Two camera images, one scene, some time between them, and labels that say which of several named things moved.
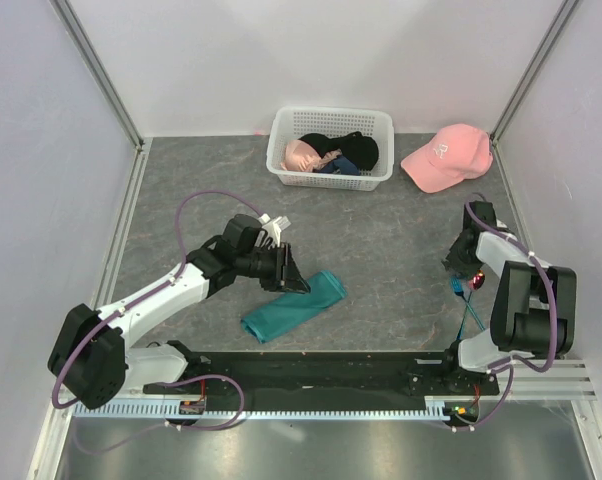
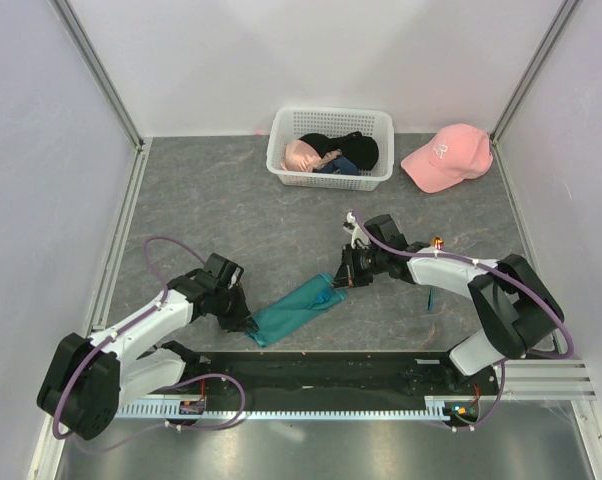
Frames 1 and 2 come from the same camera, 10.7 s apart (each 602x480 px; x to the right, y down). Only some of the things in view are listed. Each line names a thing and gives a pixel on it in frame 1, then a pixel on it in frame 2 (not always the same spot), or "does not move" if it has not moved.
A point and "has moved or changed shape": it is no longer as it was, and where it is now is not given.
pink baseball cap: (456, 153) does not move
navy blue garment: (341, 164) does not move
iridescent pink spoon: (478, 280) has moved or changed shape
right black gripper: (464, 270) → (347, 275)
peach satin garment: (300, 156) does not move
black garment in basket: (361, 148) does not move
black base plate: (329, 375) does not move
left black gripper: (285, 274) → (234, 322)
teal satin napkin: (325, 289) does not move
